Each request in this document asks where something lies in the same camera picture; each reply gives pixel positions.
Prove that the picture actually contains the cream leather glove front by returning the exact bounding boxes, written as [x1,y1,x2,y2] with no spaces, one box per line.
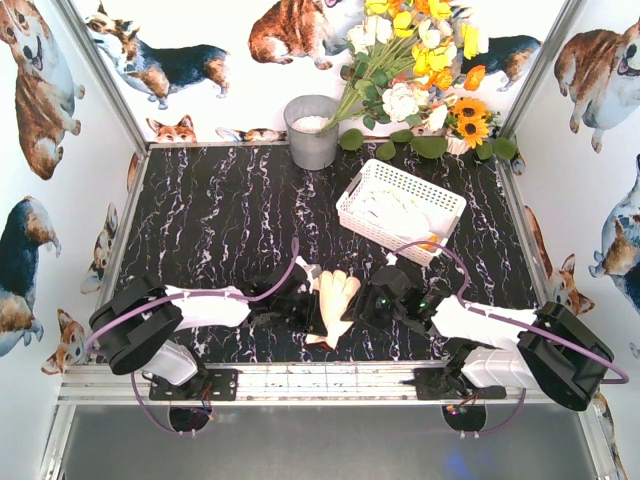
[304,270,361,350]

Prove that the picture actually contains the yellow dotted knit glove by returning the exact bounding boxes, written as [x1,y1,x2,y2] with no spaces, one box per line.
[349,190,421,226]

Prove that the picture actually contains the white plastic storage basket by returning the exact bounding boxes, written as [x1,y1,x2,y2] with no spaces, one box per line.
[336,159,467,267]

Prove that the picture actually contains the white knit glove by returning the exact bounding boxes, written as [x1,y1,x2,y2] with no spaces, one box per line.
[394,212,442,244]

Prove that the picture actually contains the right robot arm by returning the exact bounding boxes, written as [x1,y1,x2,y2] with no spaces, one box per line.
[346,265,614,411]

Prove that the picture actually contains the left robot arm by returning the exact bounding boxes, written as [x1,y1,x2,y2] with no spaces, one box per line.
[86,259,328,386]

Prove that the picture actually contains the grey metal bucket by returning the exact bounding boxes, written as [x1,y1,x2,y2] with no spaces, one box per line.
[283,95,339,171]

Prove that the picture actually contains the sunflower pot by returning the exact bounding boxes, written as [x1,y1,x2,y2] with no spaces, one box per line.
[444,97,501,155]

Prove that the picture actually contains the artificial flower bouquet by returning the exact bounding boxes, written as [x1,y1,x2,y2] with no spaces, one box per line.
[324,1,489,132]

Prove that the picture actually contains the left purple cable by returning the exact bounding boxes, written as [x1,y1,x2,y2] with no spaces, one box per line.
[84,237,301,436]

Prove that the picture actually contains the purple cable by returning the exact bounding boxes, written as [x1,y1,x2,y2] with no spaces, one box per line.
[392,240,629,436]
[84,237,301,436]

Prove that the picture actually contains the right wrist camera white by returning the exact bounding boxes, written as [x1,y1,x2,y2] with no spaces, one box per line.
[386,253,398,266]

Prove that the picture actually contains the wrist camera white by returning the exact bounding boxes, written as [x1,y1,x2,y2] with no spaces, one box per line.
[386,253,398,266]
[295,256,323,292]

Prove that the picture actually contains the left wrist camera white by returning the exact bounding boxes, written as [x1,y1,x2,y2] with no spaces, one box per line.
[295,256,323,292]

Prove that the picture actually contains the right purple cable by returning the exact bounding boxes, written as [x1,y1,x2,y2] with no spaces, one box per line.
[392,240,629,436]

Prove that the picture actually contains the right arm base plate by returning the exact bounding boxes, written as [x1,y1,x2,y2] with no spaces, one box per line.
[411,368,507,400]

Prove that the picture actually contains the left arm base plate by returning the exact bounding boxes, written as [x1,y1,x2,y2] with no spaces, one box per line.
[149,368,239,401]

